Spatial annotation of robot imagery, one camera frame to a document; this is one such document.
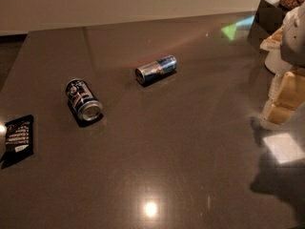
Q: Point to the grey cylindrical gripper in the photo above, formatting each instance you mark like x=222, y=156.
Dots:
x=294, y=45

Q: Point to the blue pepsi can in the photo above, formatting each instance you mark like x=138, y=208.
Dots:
x=86, y=106

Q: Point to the silver blue red bull can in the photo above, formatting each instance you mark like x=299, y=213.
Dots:
x=157, y=68

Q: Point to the white cylindrical canister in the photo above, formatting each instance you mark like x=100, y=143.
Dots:
x=275, y=64

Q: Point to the black snack packet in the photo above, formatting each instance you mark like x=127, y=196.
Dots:
x=19, y=134

